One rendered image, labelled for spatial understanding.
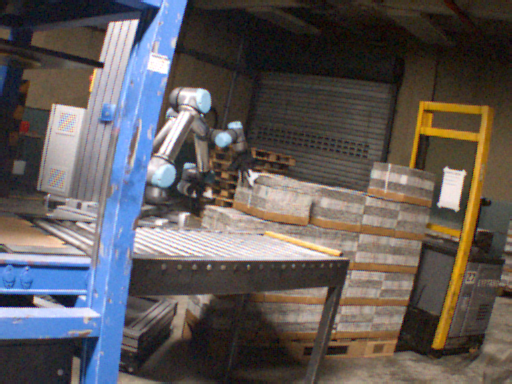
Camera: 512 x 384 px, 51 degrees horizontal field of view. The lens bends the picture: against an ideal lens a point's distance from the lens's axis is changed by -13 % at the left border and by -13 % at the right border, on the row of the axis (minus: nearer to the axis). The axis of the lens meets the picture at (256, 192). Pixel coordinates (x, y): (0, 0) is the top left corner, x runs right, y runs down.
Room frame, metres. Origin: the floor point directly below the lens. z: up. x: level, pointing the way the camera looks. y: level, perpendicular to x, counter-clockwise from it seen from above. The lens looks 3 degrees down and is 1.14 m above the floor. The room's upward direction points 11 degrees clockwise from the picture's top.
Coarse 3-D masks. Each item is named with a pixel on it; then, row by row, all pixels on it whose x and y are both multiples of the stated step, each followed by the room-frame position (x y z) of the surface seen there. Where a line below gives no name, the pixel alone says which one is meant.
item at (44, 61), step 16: (0, 48) 1.30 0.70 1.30; (16, 48) 1.27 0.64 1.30; (32, 48) 1.30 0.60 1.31; (0, 64) 1.61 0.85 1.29; (16, 64) 1.55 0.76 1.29; (32, 64) 1.49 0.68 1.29; (48, 64) 1.56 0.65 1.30; (64, 64) 1.50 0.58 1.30; (80, 64) 1.45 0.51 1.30; (96, 64) 1.46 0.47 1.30
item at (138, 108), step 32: (160, 32) 1.36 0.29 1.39; (128, 64) 1.39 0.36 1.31; (160, 64) 1.38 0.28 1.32; (128, 96) 1.38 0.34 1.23; (160, 96) 1.40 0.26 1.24; (128, 128) 1.36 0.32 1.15; (128, 160) 1.35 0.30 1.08; (128, 192) 1.37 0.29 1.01; (96, 224) 1.39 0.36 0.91; (128, 224) 1.38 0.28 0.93; (96, 256) 1.39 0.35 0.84; (128, 256) 1.39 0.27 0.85; (96, 288) 1.38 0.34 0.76; (96, 352) 1.36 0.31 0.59
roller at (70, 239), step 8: (40, 224) 1.87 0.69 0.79; (48, 224) 1.85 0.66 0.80; (48, 232) 1.82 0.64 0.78; (56, 232) 1.79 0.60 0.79; (64, 232) 1.78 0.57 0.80; (64, 240) 1.75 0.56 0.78; (72, 240) 1.72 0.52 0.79; (80, 240) 1.72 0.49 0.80; (80, 248) 1.68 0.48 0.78; (88, 248) 1.66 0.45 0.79
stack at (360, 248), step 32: (224, 224) 3.23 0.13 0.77; (256, 224) 3.23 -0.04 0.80; (288, 224) 3.32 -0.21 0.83; (352, 256) 3.58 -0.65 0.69; (384, 256) 3.71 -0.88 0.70; (320, 288) 3.48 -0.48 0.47; (352, 288) 3.60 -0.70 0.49; (224, 320) 3.19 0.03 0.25; (256, 320) 3.30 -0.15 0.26; (288, 320) 3.40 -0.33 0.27; (352, 320) 3.63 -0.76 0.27; (224, 352) 3.21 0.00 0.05; (256, 352) 3.47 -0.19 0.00; (288, 352) 3.42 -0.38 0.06; (352, 352) 3.67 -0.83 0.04
